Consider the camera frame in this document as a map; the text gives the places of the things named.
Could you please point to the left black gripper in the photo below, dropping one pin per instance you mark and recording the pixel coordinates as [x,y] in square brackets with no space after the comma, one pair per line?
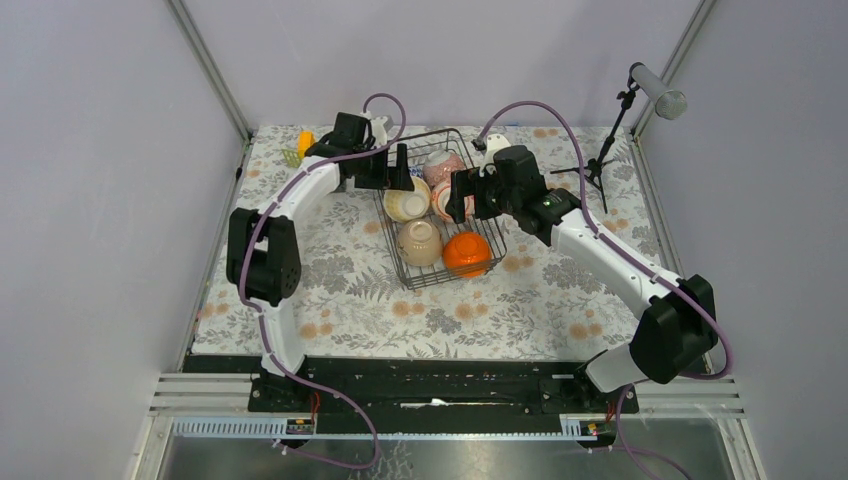
[390,177]

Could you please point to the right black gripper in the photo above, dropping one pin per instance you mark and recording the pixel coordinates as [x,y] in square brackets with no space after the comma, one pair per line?
[464,183]

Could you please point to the yellow patterned bowl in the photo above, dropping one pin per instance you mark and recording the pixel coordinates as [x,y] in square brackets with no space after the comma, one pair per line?
[404,206]

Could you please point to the red white patterned bowl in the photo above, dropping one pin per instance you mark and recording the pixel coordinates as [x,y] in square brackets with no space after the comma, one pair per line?
[440,198]

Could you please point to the pink speckled bowl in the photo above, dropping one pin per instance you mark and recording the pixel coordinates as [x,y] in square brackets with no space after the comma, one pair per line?
[439,165]

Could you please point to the blue white patterned bowl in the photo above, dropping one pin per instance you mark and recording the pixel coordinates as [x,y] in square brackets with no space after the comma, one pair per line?
[416,171]

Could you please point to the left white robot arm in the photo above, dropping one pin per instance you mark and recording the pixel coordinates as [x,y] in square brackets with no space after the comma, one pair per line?
[262,252]

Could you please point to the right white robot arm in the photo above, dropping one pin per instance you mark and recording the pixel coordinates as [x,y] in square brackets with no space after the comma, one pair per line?
[676,315]

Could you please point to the beige ceramic bowl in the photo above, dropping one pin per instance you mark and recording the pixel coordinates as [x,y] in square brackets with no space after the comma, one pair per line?
[419,243]

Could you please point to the orange bowl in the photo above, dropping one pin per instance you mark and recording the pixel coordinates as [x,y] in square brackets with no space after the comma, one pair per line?
[468,254]

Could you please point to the floral tablecloth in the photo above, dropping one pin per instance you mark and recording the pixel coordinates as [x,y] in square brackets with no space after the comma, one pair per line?
[535,304]

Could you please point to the orange block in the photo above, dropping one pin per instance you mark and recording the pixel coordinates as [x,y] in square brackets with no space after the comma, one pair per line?
[306,140]

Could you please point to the black microphone tripod stand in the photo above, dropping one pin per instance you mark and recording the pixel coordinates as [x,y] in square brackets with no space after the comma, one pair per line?
[594,167]

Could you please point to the grey microphone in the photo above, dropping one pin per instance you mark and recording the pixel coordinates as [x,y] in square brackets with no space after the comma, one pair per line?
[669,104]

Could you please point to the black wire dish rack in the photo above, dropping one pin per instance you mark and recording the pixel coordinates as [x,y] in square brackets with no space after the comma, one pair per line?
[414,277]

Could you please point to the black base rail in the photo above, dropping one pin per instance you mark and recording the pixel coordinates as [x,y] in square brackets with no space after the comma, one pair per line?
[423,397]

